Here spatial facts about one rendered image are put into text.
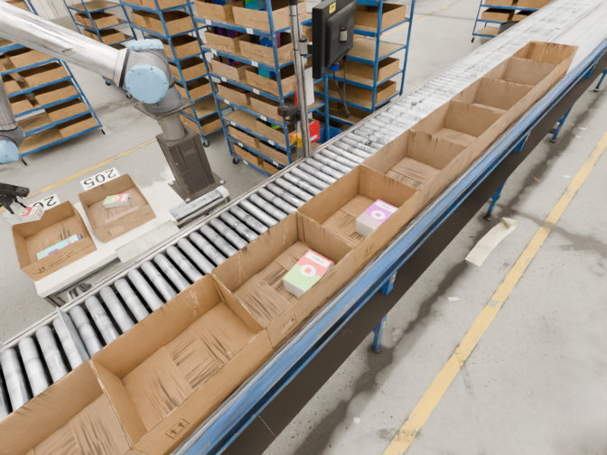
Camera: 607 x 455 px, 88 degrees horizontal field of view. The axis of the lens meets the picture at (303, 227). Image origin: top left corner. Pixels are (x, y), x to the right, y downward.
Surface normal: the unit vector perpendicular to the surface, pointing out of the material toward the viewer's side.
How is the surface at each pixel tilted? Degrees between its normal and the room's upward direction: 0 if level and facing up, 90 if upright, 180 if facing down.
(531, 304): 0
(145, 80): 94
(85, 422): 1
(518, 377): 0
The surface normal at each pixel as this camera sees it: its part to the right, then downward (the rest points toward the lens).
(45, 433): 0.70, 0.45
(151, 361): -0.10, -0.69
